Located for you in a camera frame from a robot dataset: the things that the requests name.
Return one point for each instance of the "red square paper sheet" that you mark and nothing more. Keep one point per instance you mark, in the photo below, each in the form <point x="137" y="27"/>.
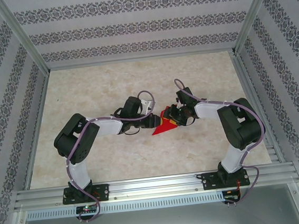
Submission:
<point x="164" y="129"/>

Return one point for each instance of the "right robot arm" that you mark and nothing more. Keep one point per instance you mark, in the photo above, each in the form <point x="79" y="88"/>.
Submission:
<point x="241" y="129"/>

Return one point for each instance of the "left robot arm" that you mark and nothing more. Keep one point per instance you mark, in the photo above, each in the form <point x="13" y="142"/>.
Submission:
<point x="75" y="143"/>

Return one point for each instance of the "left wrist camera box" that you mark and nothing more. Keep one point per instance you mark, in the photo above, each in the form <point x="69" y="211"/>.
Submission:
<point x="146" y="104"/>

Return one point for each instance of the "aluminium frame cross beam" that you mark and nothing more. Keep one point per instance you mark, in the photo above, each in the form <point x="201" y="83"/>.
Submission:
<point x="141" y="59"/>

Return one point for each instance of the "aluminium mounting rail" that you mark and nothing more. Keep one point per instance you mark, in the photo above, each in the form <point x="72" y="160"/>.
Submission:
<point x="156" y="185"/>

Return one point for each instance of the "aluminium table side rail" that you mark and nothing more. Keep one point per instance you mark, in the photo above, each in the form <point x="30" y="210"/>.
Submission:
<point x="246" y="81"/>
<point x="38" y="128"/>

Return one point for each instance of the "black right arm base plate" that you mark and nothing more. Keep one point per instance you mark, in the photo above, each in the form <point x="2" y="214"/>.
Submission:
<point x="209" y="181"/>

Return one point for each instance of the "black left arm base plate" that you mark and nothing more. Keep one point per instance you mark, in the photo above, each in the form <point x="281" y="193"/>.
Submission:
<point x="103" y="192"/>

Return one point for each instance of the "aluminium frame post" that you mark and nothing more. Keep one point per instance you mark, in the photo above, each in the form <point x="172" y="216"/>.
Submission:
<point x="253" y="12"/>
<point x="21" y="34"/>

